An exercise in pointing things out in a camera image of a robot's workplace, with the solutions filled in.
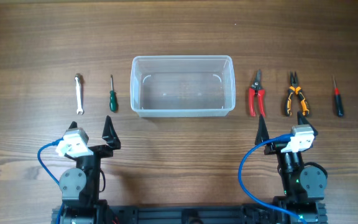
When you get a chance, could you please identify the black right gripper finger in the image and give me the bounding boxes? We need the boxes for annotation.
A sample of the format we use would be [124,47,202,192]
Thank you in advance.
[297,111,318,136]
[255,115,270,145]

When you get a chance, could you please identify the orange black needle-nose pliers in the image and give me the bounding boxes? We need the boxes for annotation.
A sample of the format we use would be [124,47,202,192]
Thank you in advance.
[284,72,310,116]

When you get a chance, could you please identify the black red precision screwdriver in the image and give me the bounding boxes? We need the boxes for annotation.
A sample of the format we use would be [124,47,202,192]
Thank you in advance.
[333,77,344,117]

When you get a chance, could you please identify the red handled cutting pliers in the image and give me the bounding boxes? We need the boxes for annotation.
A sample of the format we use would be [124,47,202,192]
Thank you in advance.
[248,69,265,117]

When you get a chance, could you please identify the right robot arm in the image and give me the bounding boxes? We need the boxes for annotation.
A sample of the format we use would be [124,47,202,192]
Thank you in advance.
[243,112,328,223]

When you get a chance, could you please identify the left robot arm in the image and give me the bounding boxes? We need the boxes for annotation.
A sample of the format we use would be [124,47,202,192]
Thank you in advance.
[51,116,121,224]

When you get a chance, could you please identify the clear plastic container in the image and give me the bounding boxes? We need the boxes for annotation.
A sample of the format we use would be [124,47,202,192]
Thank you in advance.
[130,55,236,118]

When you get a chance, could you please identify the small silver wrench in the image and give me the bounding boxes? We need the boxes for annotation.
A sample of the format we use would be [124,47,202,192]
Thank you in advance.
[75,73,84,115]

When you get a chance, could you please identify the blue right camera cable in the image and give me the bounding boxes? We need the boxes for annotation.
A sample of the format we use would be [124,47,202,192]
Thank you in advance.
[237,133,308,224]

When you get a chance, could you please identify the blue camera cable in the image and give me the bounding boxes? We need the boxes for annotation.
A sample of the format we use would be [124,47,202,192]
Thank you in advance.
[37,138,65,224]
[237,133,308,224]

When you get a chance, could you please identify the blue left camera cable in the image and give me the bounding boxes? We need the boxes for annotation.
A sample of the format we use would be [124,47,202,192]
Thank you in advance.
[37,138,65,224]

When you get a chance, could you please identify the green handled screwdriver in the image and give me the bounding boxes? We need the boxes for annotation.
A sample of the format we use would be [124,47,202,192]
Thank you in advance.
[109,75,117,112]

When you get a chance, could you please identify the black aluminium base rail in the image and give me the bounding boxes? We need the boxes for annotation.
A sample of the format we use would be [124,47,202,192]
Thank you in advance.
[51,203,328,224]

